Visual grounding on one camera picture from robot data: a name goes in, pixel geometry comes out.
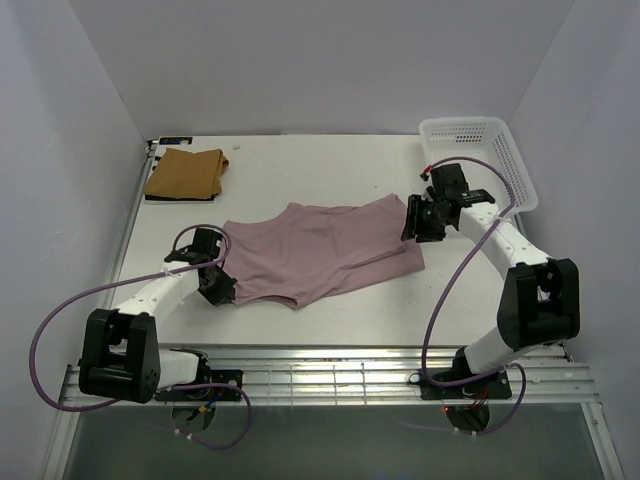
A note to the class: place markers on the aluminium rail frame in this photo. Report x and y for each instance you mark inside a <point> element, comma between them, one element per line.
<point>343,414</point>

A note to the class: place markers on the white plastic perforated basket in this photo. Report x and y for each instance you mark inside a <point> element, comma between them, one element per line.
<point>488,156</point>

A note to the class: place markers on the black white striped tank top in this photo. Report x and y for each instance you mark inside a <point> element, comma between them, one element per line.
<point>154,199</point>

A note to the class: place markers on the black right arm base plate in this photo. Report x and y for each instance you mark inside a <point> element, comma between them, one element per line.
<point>495,387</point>

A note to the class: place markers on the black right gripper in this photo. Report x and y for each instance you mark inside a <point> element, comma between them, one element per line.
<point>413,225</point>

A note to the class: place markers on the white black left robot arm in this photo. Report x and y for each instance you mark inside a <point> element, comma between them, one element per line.
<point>121,358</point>

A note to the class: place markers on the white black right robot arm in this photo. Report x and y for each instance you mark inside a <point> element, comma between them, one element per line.
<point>540,299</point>

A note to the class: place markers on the mauve tank top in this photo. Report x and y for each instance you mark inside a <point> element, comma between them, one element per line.
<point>310,252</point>

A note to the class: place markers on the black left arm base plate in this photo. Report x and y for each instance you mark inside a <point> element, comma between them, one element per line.
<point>230,377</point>

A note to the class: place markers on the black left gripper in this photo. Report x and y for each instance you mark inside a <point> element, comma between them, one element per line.
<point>224,293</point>

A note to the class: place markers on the tan tank top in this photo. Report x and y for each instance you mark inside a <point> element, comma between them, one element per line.
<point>179,173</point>

